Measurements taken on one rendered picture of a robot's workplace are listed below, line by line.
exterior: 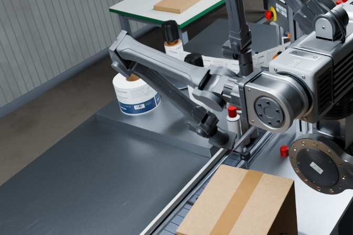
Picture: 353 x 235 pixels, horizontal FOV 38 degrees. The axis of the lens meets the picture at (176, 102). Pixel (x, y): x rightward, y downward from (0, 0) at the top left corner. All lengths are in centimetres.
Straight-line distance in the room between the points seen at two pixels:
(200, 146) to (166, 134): 19
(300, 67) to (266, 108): 13
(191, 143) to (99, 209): 46
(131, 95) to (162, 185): 51
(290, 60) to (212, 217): 49
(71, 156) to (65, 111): 204
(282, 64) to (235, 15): 68
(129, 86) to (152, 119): 18
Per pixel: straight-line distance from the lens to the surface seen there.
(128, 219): 197
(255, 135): 212
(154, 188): 206
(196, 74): 143
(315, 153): 156
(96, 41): 502
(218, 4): 370
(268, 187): 155
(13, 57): 457
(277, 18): 206
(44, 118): 439
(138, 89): 235
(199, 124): 177
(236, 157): 205
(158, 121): 233
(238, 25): 198
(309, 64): 130
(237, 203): 151
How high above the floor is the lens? 217
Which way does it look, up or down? 32 degrees down
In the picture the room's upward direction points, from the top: 12 degrees counter-clockwise
